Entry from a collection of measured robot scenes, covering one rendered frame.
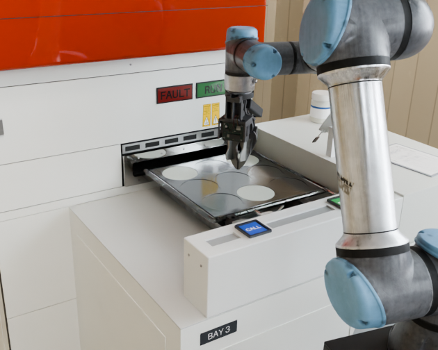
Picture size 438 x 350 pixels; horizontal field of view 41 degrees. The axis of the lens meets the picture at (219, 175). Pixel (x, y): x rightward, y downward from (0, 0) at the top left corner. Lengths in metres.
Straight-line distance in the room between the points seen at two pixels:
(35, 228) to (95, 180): 0.21
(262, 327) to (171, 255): 0.28
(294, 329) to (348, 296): 0.46
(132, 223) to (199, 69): 0.50
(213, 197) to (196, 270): 0.37
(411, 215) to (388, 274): 0.59
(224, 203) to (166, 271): 0.25
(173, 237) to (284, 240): 0.36
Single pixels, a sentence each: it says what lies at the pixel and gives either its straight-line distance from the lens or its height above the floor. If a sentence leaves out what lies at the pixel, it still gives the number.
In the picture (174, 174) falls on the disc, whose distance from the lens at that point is 1.63.
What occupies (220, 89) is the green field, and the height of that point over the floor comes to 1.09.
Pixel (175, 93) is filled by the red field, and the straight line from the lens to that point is 1.69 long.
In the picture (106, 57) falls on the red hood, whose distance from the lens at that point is 1.52.
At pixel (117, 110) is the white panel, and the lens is 1.62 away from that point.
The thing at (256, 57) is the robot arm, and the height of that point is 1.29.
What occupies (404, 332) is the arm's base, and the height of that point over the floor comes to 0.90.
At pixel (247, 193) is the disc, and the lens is 1.53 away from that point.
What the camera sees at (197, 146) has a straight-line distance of 1.76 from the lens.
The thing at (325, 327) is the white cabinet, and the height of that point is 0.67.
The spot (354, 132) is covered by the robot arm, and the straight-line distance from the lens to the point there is 0.92.
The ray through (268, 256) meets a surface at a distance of 1.21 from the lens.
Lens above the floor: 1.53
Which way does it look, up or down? 23 degrees down
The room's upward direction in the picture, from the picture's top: 2 degrees clockwise
